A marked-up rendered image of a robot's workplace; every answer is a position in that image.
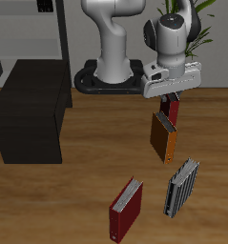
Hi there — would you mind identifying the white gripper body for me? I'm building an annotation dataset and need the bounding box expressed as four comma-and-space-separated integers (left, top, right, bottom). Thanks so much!
140, 61, 203, 99

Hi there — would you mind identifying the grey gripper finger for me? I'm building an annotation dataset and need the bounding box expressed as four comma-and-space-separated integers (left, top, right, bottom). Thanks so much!
160, 93, 171, 104
169, 91, 183, 103

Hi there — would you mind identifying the red book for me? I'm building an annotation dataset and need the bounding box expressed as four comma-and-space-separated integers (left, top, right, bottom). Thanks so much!
158, 94, 181, 129
108, 176, 144, 244

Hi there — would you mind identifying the orange book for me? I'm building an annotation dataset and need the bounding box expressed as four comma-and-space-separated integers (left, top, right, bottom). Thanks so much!
149, 111, 178, 166

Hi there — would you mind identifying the grey striped book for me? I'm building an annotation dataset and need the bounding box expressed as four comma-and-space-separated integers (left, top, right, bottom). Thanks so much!
162, 156, 201, 219

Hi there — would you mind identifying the black box on shelf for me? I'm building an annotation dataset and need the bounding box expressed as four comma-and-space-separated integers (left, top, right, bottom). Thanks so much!
36, 0, 54, 13

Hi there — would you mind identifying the green pot plant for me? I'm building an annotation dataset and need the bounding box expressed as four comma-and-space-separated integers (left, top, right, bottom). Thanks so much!
155, 0, 217, 60

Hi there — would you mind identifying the dark brown desk caddy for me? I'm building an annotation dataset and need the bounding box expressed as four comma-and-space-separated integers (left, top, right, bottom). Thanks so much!
0, 58, 73, 165

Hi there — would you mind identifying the flat black base plate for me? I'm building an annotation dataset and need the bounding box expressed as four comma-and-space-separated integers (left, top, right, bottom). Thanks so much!
73, 58, 145, 95

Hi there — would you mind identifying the white shelf with dark frame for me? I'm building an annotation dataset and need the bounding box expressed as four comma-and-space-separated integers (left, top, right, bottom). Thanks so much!
0, 0, 73, 109

